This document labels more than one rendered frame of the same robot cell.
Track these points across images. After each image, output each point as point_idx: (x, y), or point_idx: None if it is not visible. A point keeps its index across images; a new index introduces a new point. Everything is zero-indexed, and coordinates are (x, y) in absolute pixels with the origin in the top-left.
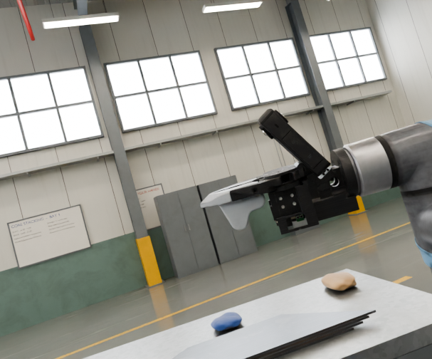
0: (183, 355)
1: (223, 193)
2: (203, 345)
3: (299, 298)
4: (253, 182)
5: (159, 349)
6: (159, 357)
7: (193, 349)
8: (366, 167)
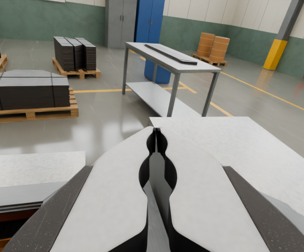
0: (294, 218)
1: (103, 153)
2: None
3: None
4: (100, 236)
5: None
6: (297, 196)
7: None
8: None
